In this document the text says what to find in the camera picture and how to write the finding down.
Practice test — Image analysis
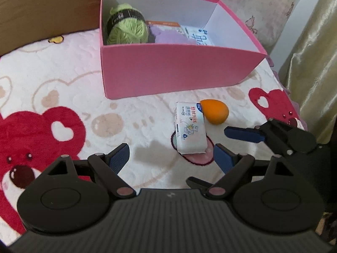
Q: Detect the green yarn ball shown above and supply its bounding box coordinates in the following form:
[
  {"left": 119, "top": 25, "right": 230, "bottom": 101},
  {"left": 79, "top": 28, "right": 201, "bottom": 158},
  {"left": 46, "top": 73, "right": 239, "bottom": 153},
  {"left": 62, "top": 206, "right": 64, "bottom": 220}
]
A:
[{"left": 106, "top": 3, "right": 149, "bottom": 45}]

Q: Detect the purple plush toy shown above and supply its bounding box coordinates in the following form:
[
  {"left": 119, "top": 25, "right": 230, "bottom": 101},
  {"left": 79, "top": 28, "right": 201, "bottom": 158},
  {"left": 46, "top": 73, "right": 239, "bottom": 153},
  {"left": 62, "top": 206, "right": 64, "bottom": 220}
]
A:
[{"left": 149, "top": 25, "right": 197, "bottom": 45}]

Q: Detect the brown pillow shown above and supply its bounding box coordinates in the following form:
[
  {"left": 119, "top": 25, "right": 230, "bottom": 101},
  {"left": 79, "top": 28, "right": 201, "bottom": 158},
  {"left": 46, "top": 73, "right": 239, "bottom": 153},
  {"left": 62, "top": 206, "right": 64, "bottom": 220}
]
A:
[{"left": 1, "top": 0, "right": 100, "bottom": 55}]

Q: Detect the small white tissue pack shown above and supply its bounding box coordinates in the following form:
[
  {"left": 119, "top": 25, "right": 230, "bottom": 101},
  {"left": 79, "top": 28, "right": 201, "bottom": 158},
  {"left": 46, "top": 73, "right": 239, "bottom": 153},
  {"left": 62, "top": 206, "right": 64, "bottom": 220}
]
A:
[{"left": 175, "top": 102, "right": 208, "bottom": 155}]

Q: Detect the pink cardboard box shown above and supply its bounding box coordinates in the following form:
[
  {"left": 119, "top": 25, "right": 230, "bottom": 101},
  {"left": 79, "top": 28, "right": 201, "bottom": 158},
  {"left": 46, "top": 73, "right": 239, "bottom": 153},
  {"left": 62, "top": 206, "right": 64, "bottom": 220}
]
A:
[{"left": 99, "top": 0, "right": 267, "bottom": 99}]

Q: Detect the orange makeup sponge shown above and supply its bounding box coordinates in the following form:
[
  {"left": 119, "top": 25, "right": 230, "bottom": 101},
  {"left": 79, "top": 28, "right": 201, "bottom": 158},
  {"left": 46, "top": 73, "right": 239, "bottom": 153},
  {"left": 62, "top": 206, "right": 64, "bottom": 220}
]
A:
[{"left": 201, "top": 99, "right": 229, "bottom": 125}]

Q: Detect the clear plastic floss box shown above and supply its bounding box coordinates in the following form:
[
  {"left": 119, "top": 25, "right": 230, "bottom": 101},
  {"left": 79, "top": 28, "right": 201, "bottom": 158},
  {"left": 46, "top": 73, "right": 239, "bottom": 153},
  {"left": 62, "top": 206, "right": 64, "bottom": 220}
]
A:
[{"left": 146, "top": 21, "right": 185, "bottom": 36}]

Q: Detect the gold curtain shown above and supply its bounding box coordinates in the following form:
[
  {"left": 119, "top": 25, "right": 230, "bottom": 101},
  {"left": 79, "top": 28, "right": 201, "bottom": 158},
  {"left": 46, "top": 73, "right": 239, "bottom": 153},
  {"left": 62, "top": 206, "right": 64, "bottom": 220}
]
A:
[{"left": 282, "top": 0, "right": 336, "bottom": 143}]

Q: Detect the bear print blanket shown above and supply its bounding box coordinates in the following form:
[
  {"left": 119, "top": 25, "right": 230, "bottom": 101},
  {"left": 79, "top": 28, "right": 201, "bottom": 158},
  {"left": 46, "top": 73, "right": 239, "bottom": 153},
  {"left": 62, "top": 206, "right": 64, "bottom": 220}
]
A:
[{"left": 1, "top": 30, "right": 304, "bottom": 245}]

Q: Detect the blue wet wipes pack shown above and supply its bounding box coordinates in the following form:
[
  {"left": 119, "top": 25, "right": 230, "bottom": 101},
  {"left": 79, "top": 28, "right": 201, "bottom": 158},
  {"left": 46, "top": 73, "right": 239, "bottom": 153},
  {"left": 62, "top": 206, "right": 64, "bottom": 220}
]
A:
[{"left": 182, "top": 26, "right": 214, "bottom": 46}]

